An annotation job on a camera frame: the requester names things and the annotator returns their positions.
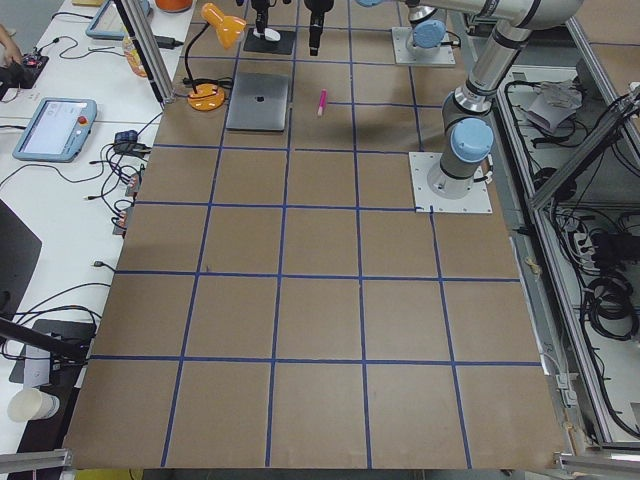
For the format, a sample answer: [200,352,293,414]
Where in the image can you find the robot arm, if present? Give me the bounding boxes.
[406,1,582,199]
[250,0,448,56]

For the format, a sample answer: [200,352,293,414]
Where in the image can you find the orange desk lamp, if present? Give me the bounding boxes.
[184,2,247,112]

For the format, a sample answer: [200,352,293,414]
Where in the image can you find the blue teach pendant far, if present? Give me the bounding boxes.
[85,1,125,41]

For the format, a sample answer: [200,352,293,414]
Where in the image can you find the orange drink bottle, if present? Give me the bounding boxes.
[122,34,147,78]

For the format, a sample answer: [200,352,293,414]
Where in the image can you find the white paper cup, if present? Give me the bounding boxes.
[7,388,60,422]

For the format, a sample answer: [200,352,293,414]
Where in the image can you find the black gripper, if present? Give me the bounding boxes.
[250,0,272,34]
[304,0,334,56]

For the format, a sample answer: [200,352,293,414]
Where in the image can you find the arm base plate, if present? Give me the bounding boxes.
[408,152,493,214]
[391,27,456,68]

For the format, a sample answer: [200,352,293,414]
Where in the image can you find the aluminium frame post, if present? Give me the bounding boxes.
[114,0,175,105]

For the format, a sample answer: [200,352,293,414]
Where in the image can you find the black mousepad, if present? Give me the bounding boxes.
[243,28,296,55]

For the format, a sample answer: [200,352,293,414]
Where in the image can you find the blue teach pendant near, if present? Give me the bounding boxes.
[12,97,97,163]

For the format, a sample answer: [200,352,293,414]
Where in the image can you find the pink highlighter pen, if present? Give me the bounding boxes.
[316,89,328,117]

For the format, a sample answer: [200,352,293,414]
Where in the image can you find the black monitor corner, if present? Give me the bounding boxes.
[0,202,42,319]

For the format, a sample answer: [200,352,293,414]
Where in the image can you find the blue teach pendant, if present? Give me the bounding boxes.
[85,1,125,41]
[12,97,97,163]

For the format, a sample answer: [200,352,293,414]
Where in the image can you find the silver closed laptop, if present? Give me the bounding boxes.
[226,72,290,132]

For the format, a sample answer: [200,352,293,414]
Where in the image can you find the white computer mouse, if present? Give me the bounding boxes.
[253,28,281,42]

